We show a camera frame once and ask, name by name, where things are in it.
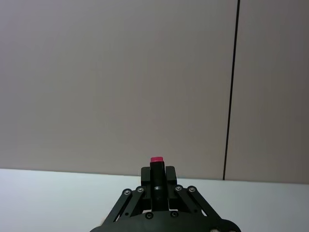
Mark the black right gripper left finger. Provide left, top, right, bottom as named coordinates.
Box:
left=103, top=166, right=152, bottom=223

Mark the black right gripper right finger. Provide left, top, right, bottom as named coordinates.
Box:
left=165, top=165, right=222, bottom=221

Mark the black cylinder with pink cap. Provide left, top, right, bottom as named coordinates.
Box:
left=150, top=156, right=170, bottom=212

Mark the white table cloth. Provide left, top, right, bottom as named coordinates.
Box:
left=0, top=168, right=309, bottom=232

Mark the plain pale wall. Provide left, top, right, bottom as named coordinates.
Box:
left=0, top=0, right=309, bottom=181

